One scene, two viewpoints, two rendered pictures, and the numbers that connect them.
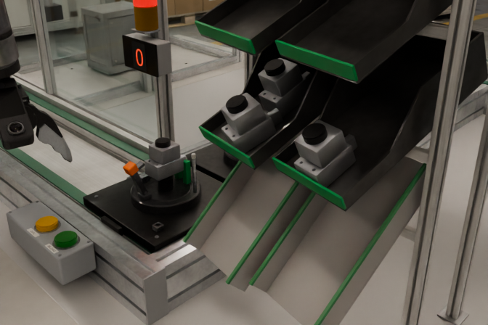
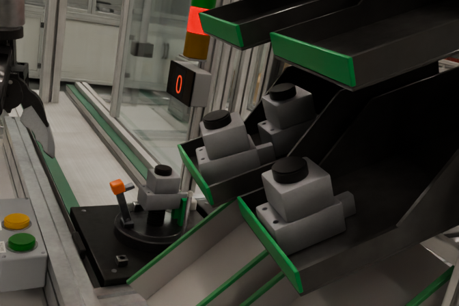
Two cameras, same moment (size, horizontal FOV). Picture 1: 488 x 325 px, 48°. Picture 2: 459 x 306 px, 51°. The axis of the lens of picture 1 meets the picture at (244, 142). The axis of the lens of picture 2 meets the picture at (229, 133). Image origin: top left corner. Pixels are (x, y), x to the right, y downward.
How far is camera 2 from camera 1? 0.29 m
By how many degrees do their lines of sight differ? 16
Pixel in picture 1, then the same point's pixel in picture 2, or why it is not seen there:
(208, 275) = not seen: outside the picture
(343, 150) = (328, 207)
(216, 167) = not seen: hidden behind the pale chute
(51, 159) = (77, 170)
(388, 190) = (394, 294)
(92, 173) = (106, 192)
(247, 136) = (218, 163)
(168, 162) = (162, 192)
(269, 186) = (248, 246)
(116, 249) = (64, 270)
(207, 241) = (158, 292)
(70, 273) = (9, 281)
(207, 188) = not seen: hidden behind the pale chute
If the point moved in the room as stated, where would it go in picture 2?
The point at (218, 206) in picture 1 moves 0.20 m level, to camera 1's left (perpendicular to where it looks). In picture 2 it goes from (182, 253) to (52, 211)
